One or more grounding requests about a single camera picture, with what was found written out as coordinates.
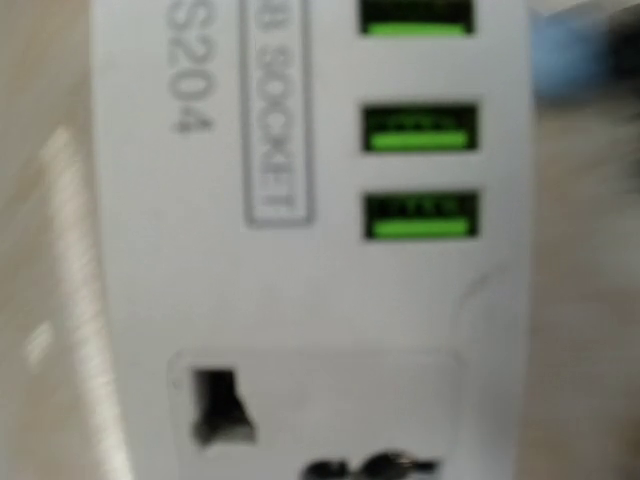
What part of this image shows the white power strip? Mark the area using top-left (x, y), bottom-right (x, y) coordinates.
top-left (90, 1), bottom-right (534, 479)

